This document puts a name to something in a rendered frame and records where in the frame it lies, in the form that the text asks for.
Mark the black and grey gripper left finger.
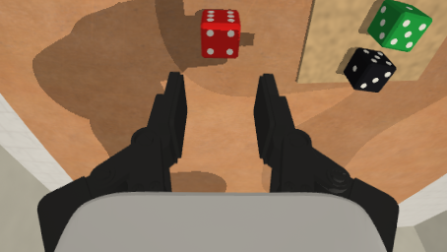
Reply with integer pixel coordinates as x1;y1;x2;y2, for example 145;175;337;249
37;72;187;252

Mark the red die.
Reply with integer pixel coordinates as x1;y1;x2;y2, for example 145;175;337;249
201;10;241;58

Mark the black die with white pips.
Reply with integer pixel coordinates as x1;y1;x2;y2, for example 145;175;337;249
344;48;397;93

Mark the green die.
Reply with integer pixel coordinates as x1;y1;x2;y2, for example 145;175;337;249
367;0;432;52

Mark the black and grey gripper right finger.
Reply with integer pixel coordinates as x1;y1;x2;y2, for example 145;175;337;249
253;74;399;252

